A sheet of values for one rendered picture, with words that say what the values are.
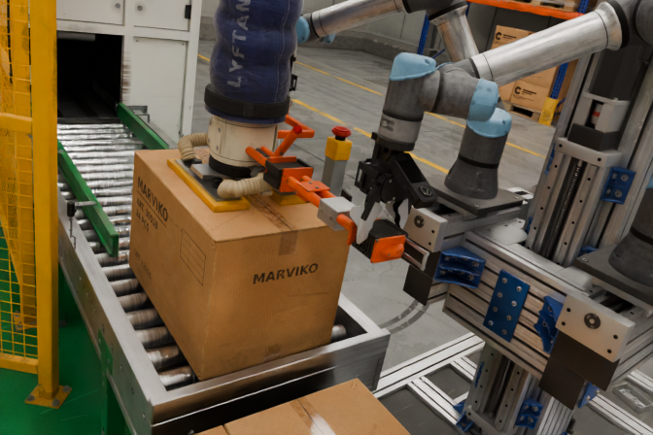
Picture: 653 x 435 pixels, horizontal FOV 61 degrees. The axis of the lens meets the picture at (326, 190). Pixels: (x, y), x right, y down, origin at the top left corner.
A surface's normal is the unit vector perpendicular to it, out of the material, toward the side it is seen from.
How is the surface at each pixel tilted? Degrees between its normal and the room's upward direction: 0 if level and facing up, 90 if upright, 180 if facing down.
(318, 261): 90
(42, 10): 90
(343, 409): 0
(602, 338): 90
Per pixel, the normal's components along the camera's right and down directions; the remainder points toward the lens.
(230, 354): 0.56, 0.39
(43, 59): -0.06, 0.36
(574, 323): -0.77, 0.11
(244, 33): -0.04, 0.01
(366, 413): 0.17, -0.92
